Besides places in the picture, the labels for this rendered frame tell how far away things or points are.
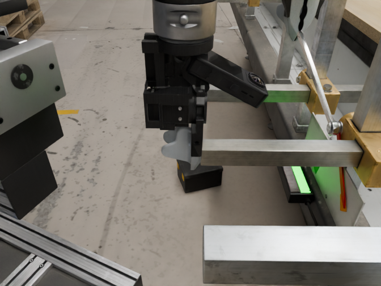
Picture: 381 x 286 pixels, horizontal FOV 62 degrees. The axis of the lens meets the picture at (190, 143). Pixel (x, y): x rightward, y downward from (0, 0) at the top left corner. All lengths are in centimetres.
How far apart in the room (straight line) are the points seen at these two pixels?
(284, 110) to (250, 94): 51
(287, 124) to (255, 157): 38
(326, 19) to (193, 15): 41
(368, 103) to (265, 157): 17
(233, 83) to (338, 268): 25
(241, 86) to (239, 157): 12
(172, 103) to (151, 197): 123
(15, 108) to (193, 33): 27
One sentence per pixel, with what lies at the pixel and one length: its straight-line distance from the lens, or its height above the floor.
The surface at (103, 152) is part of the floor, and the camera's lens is 194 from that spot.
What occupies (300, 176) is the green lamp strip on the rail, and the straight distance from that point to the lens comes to 70.
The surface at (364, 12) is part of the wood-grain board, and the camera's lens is 115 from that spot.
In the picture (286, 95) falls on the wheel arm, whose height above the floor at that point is 82.
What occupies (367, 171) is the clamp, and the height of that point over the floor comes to 84.
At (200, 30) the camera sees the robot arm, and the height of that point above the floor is 104.
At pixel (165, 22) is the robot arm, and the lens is 38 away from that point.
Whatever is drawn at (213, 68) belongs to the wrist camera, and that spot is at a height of 99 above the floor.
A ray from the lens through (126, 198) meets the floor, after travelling 163.
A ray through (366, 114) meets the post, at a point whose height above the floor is 90.
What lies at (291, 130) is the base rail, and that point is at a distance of 84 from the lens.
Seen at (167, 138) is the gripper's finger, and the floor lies 86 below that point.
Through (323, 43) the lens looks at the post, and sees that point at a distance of 75.
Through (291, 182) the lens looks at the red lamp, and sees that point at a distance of 68.
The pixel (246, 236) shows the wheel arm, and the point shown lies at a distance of 24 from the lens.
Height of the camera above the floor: 115
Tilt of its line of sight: 36 degrees down
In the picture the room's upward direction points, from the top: straight up
